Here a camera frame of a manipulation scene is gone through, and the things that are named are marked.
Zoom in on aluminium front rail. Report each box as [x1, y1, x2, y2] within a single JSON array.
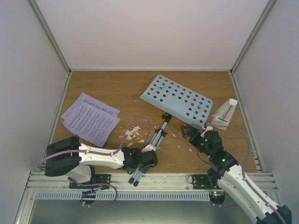
[[26, 172, 278, 191]]

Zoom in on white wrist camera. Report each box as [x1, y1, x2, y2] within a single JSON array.
[[141, 144, 160, 153], [200, 123, 213, 138]]

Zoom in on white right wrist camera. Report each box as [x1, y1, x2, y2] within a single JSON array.
[[200, 123, 213, 138]]

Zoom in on white metronome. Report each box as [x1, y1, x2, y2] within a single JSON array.
[[210, 98, 238, 131]]

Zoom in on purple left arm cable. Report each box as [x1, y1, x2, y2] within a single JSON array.
[[36, 116, 152, 207]]

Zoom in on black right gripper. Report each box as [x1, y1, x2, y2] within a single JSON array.
[[181, 126, 212, 158]]

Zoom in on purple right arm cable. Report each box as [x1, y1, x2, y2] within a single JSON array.
[[210, 125, 287, 224]]

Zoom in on light blue music stand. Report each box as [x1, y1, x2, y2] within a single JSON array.
[[128, 74, 214, 187]]

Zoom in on white sheet music pages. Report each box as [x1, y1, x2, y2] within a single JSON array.
[[61, 93, 120, 147]]

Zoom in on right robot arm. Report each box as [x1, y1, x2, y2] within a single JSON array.
[[181, 126, 292, 224]]

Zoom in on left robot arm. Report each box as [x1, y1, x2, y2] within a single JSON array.
[[45, 137, 158, 189]]

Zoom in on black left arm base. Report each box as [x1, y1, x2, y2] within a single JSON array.
[[68, 174, 111, 189]]

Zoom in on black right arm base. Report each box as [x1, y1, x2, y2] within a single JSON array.
[[186, 174, 217, 189]]

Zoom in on slotted grey cable duct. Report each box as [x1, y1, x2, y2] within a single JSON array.
[[36, 190, 210, 202]]

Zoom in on white debris pile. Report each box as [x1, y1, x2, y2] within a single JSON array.
[[118, 100, 193, 153]]

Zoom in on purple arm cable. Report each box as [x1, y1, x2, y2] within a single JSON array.
[[36, 116, 152, 207], [210, 125, 287, 224]]

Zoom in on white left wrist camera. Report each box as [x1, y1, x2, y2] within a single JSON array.
[[141, 144, 160, 153]]

